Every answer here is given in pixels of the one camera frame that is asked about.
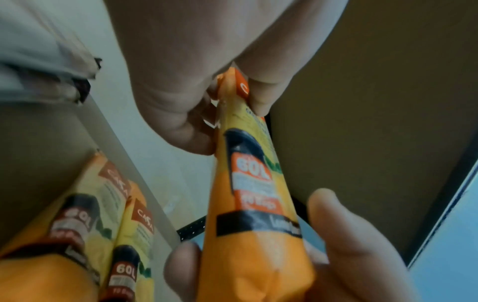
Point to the person's left hand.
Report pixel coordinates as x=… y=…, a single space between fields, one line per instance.
x=358 y=265

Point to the person's right hand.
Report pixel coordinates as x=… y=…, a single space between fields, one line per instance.
x=209 y=41

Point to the orange yellow bag roll packet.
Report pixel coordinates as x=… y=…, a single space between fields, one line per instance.
x=250 y=206
x=56 y=236
x=130 y=250

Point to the light blue panel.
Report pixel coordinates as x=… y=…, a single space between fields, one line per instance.
x=452 y=241

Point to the white shelf divider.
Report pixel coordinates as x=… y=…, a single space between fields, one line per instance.
x=138 y=165

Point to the brown shelf board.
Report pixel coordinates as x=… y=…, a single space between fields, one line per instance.
x=373 y=103

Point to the light grey sleeve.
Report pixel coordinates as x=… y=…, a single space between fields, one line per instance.
x=37 y=50

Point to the black perforated shelf rail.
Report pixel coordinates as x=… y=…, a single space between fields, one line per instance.
x=192 y=228

